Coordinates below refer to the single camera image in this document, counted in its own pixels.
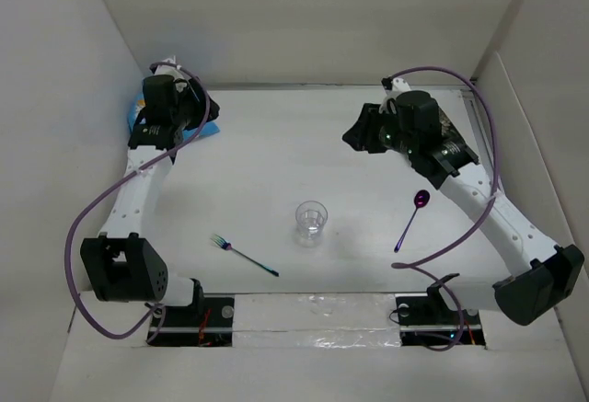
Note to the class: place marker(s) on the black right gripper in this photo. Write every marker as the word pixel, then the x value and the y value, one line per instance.
pixel 362 135

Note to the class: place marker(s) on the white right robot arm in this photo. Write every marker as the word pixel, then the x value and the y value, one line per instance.
pixel 542 273

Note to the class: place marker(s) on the blue space print cloth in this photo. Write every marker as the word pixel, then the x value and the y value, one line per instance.
pixel 209 129

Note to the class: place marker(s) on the iridescent metal fork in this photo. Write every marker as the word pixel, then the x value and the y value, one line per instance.
pixel 227 246

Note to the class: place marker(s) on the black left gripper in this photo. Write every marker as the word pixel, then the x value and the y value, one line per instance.
pixel 193 93

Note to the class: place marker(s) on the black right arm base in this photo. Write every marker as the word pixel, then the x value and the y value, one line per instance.
pixel 425 320

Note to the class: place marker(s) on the clear plastic cup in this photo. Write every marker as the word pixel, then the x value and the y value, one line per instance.
pixel 311 218

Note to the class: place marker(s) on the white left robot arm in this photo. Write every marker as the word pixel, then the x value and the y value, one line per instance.
pixel 121 263

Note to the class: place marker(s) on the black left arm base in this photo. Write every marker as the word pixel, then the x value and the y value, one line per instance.
pixel 183 327

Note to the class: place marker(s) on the black floral square plate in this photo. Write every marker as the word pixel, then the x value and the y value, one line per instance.
pixel 448 129

